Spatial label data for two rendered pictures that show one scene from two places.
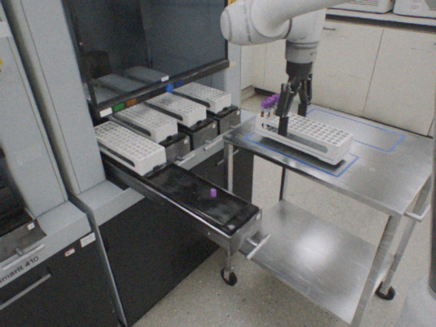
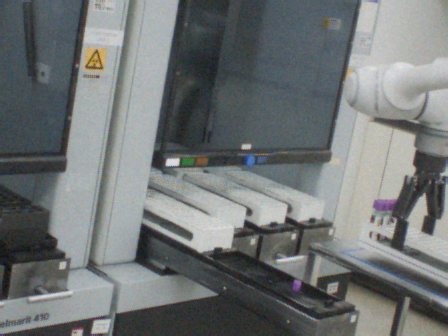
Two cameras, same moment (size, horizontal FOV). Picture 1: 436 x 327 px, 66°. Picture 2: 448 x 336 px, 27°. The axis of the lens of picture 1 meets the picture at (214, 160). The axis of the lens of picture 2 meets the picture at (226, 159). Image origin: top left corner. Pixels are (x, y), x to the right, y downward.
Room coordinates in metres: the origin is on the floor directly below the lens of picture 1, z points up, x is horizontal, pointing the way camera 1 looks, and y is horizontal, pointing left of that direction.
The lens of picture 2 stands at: (-1.11, 0.17, 1.42)
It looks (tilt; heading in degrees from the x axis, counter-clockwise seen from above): 12 degrees down; 1
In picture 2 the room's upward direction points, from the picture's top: 11 degrees clockwise
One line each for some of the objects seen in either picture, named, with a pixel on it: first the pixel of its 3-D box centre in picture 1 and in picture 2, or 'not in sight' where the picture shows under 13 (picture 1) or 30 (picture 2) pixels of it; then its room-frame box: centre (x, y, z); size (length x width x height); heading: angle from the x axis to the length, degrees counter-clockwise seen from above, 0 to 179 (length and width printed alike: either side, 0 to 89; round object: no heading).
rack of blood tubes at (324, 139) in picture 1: (300, 133); (422, 252); (0.94, -0.28, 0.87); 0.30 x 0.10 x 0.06; 46
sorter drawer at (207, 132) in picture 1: (151, 111); (193, 204); (1.33, 0.27, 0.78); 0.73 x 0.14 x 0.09; 48
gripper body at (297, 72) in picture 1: (298, 75); (427, 172); (0.96, -0.25, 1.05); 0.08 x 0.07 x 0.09; 135
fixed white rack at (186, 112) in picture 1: (171, 108); (232, 200); (1.24, 0.17, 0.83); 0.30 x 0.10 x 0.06; 48
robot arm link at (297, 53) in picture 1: (300, 50); (435, 140); (0.96, -0.25, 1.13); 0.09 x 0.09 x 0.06
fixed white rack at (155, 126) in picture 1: (141, 121); (189, 203); (1.13, 0.27, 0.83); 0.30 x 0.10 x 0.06; 48
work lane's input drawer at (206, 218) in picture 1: (163, 181); (223, 270); (0.82, 0.16, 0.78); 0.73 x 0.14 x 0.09; 48
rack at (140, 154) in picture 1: (124, 147); (173, 221); (0.94, 0.29, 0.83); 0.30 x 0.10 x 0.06; 48
